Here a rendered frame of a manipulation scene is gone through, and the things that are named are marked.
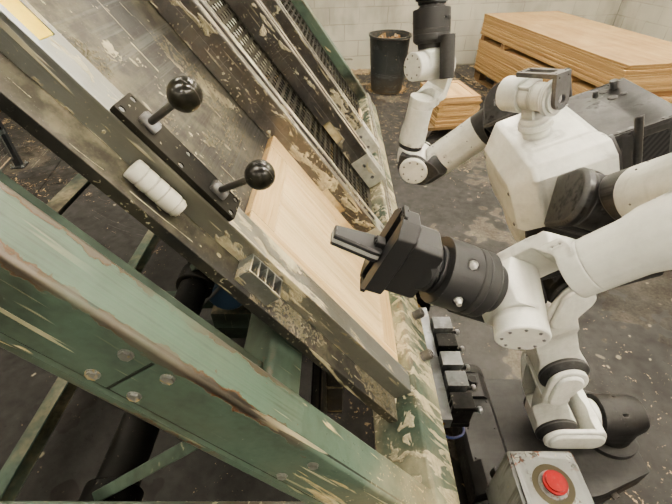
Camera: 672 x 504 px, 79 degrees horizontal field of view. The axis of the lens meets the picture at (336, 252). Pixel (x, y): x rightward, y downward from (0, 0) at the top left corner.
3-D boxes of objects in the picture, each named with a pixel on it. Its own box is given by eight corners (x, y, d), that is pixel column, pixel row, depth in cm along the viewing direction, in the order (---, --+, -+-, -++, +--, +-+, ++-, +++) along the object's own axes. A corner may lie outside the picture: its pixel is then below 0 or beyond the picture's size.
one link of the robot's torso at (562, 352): (566, 346, 136) (579, 238, 108) (592, 393, 123) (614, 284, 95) (518, 353, 139) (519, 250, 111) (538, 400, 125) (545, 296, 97)
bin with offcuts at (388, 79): (411, 95, 507) (418, 37, 466) (371, 97, 500) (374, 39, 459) (399, 82, 547) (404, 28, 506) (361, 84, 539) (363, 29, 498)
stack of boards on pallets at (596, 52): (687, 148, 387) (738, 59, 338) (589, 157, 372) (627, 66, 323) (540, 74, 575) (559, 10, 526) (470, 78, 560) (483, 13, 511)
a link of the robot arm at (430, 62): (432, 30, 103) (431, 79, 107) (399, 31, 98) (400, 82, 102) (467, 23, 94) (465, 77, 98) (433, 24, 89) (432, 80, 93)
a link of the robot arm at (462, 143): (427, 178, 126) (492, 135, 112) (419, 199, 116) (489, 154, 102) (403, 150, 123) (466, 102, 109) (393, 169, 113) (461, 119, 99)
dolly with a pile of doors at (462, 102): (474, 137, 407) (484, 96, 382) (424, 141, 400) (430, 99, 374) (450, 115, 454) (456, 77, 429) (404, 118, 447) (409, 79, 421)
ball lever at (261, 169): (216, 210, 59) (271, 193, 49) (196, 192, 57) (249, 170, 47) (230, 192, 61) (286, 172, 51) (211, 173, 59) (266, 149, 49)
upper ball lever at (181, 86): (148, 147, 53) (196, 113, 43) (123, 123, 51) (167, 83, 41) (166, 128, 54) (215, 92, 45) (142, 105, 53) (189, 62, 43)
